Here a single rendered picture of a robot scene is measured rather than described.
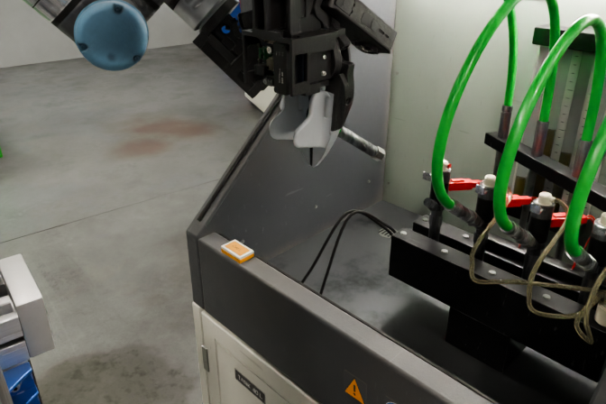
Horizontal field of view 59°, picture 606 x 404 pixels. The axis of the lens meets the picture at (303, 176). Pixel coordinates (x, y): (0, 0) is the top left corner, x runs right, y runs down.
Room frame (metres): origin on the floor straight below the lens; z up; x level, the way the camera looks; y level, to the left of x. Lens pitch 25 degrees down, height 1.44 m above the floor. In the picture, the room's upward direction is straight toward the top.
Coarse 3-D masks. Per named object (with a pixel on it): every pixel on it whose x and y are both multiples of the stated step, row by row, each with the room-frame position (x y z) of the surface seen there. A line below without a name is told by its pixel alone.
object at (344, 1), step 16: (336, 0) 0.52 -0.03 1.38; (352, 0) 0.54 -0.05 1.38; (336, 16) 0.54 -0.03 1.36; (352, 16) 0.54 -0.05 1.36; (368, 16) 0.55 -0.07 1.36; (352, 32) 0.57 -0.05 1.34; (368, 32) 0.55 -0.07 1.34; (384, 32) 0.57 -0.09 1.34; (368, 48) 0.58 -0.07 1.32; (384, 48) 0.57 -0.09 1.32
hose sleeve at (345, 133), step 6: (342, 132) 0.77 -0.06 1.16; (348, 132) 0.77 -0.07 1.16; (342, 138) 0.77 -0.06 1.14; (348, 138) 0.77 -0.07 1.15; (354, 138) 0.77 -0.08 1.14; (360, 138) 0.78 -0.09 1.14; (354, 144) 0.78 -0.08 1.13; (360, 144) 0.78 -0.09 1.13; (366, 144) 0.78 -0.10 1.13; (372, 144) 0.79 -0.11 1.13; (366, 150) 0.78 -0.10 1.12; (372, 150) 0.79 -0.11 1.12
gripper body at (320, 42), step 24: (264, 0) 0.50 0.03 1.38; (288, 0) 0.50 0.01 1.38; (312, 0) 0.52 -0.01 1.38; (264, 24) 0.50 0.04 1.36; (288, 24) 0.50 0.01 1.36; (312, 24) 0.52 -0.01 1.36; (336, 24) 0.54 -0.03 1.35; (264, 48) 0.51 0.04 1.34; (288, 48) 0.48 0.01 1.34; (312, 48) 0.49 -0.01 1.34; (336, 48) 0.52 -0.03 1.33; (264, 72) 0.51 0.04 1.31; (288, 72) 0.48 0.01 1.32; (312, 72) 0.50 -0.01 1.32; (336, 72) 0.52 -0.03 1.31
